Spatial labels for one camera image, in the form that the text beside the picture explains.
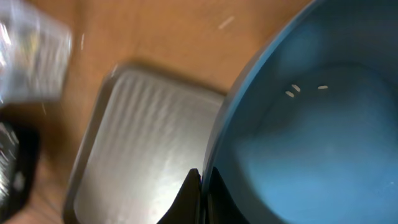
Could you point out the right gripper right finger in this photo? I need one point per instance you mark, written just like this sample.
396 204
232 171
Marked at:
221 208

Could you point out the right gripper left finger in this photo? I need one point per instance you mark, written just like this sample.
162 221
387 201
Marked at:
186 205

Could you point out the dark blue plate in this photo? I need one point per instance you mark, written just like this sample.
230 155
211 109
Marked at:
308 132

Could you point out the brown serving tray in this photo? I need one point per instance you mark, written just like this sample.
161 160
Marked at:
148 129

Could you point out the black tray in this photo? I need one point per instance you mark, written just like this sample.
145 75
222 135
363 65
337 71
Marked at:
20 146

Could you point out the clear plastic bin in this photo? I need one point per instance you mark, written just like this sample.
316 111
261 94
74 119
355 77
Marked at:
35 52

